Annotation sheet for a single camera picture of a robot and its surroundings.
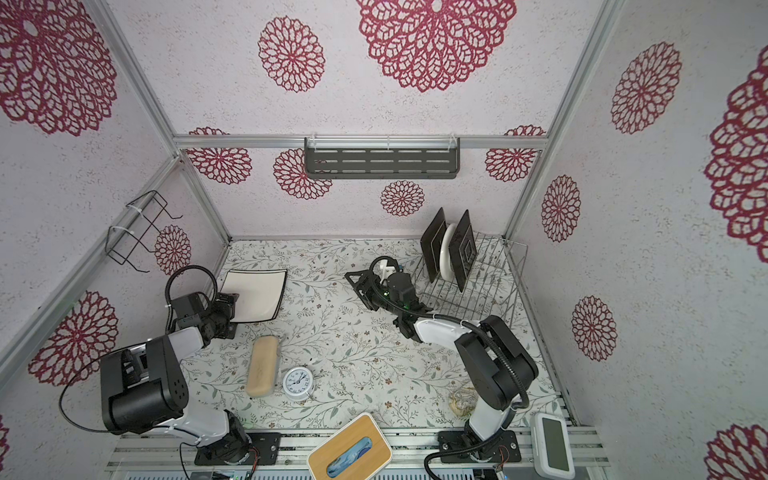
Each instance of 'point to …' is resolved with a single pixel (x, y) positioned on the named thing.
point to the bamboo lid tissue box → (357, 451)
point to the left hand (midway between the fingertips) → (240, 308)
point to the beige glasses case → (263, 366)
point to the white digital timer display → (551, 448)
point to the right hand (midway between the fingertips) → (348, 276)
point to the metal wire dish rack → (492, 286)
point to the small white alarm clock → (298, 383)
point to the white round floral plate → (445, 254)
